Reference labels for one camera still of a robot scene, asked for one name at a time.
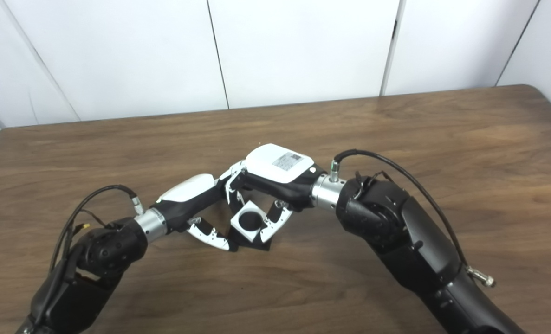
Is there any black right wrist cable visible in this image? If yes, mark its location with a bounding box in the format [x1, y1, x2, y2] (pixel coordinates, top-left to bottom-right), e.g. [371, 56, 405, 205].
[330, 149, 496, 288]

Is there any thin wrist wire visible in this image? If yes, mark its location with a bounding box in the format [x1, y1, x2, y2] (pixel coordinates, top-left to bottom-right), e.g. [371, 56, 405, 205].
[354, 171, 395, 191]
[73, 210, 110, 232]

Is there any thin left wrist wire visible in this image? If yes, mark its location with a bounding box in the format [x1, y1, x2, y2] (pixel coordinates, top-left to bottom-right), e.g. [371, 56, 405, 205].
[73, 210, 110, 232]

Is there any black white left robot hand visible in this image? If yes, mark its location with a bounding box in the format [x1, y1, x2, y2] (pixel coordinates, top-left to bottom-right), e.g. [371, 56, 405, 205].
[151, 165, 241, 252]

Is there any thin right wrist wire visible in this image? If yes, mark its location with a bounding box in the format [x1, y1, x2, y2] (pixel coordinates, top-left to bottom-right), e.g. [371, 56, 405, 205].
[354, 171, 395, 191]

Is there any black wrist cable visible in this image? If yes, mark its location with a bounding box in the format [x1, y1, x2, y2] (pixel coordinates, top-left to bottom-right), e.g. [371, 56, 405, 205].
[330, 149, 496, 288]
[48, 185, 145, 274]

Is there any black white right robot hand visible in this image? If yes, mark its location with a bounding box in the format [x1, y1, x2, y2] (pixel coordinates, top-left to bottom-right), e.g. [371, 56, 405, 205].
[227, 143, 327, 243]

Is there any white square piece with hole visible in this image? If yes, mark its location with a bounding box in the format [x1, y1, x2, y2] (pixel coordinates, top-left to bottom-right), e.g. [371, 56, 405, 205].
[230, 200, 266, 243]

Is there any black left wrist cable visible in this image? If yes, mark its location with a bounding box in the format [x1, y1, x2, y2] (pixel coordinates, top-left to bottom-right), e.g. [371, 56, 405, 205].
[48, 185, 145, 274]

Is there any black peg with square base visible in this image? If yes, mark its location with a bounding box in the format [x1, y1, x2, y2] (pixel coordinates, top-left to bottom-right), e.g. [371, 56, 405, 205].
[229, 211, 272, 252]

